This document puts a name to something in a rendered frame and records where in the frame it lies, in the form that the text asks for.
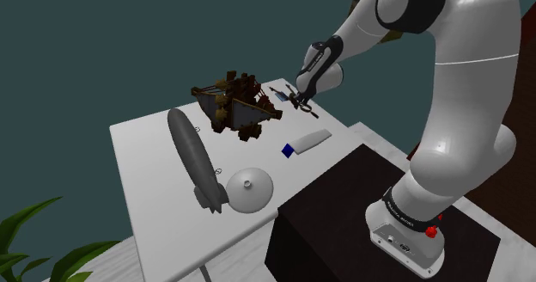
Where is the brown wooden ship model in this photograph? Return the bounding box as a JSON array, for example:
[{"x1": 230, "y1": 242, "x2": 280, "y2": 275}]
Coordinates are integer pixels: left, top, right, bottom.
[{"x1": 191, "y1": 70, "x2": 284, "y2": 142}]

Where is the white tube with blue cap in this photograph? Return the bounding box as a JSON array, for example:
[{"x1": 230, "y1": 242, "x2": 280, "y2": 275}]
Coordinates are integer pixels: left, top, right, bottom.
[{"x1": 280, "y1": 128, "x2": 333, "y2": 160}]

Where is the grey airship model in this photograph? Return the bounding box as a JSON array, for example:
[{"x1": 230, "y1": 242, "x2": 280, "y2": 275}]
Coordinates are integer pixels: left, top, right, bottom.
[{"x1": 167, "y1": 107, "x2": 230, "y2": 215}]

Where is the grey domed lid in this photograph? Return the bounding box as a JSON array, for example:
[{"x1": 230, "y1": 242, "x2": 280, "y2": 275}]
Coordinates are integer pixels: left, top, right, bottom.
[{"x1": 225, "y1": 167, "x2": 275, "y2": 214}]

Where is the black thin tool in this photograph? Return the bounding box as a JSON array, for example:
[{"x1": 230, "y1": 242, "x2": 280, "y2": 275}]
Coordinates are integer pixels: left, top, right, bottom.
[{"x1": 267, "y1": 83, "x2": 320, "y2": 120}]

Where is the white table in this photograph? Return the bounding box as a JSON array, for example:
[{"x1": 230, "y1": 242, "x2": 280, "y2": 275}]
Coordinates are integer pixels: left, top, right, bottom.
[{"x1": 109, "y1": 77, "x2": 364, "y2": 282}]

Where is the green leafy plant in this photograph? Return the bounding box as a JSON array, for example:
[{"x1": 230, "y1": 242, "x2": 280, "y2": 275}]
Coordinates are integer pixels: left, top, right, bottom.
[{"x1": 0, "y1": 195, "x2": 121, "y2": 282}]

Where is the dark robot stand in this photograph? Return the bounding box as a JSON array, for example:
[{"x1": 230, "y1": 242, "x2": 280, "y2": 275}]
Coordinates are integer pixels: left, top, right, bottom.
[{"x1": 264, "y1": 143, "x2": 502, "y2": 282}]

